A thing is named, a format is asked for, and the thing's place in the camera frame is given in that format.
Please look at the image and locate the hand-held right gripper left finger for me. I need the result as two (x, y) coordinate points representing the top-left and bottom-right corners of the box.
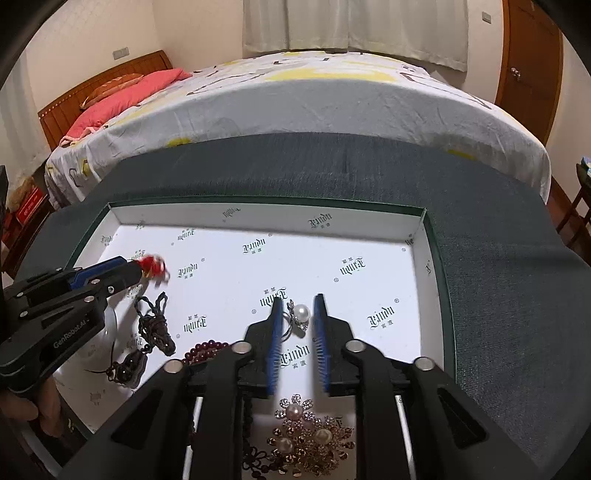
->
(69, 298), (284, 480)

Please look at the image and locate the silver pearl ring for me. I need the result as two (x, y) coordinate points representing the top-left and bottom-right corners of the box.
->
(279, 299), (311, 342)

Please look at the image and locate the wooden door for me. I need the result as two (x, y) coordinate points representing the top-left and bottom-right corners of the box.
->
(494, 0), (564, 134)

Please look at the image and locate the red gift box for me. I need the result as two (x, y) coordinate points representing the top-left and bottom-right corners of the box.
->
(16, 185), (49, 220)

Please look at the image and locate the bed with patterned sheet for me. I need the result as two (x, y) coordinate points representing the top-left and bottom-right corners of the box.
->
(44, 48), (552, 217)

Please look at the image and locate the green tray box white lining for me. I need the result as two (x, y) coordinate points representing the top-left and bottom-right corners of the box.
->
(25, 194), (455, 480)

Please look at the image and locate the orange cushion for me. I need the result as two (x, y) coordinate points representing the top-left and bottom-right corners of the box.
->
(79, 74), (144, 110)

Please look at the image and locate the wooden nightstand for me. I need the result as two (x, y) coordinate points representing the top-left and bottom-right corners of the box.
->
(0, 194), (56, 278)

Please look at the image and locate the red tassel charm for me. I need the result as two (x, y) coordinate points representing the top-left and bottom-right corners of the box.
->
(136, 253), (171, 280)

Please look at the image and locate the white window curtain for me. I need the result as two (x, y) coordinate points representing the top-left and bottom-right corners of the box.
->
(242, 0), (469, 72)

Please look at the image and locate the small pearl flower brooch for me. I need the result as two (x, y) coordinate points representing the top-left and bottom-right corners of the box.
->
(276, 393), (315, 423)

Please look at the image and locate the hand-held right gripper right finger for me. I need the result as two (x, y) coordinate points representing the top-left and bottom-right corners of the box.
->
(313, 294), (527, 480)

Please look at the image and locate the wooden chair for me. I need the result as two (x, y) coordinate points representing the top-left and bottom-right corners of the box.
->
(556, 161), (591, 268)

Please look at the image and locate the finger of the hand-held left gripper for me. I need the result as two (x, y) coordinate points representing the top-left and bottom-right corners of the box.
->
(4, 257), (134, 308)
(21, 264), (145, 330)

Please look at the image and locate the pink pillow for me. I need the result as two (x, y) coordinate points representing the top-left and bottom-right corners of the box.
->
(60, 68), (192, 147)

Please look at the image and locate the person's left hand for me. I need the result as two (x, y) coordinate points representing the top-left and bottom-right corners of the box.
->
(0, 378), (63, 437)

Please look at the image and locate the dark pendant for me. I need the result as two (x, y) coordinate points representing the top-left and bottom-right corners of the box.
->
(85, 292), (178, 388)

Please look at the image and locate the gold pearl flower brooch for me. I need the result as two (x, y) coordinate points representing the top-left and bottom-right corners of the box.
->
(265, 415), (356, 480)

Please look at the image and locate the dark red bead bracelet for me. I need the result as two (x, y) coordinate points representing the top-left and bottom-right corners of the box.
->
(182, 340), (287, 480)

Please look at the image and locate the wooden bed headboard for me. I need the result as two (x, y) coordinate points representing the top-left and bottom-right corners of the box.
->
(38, 50), (174, 151)

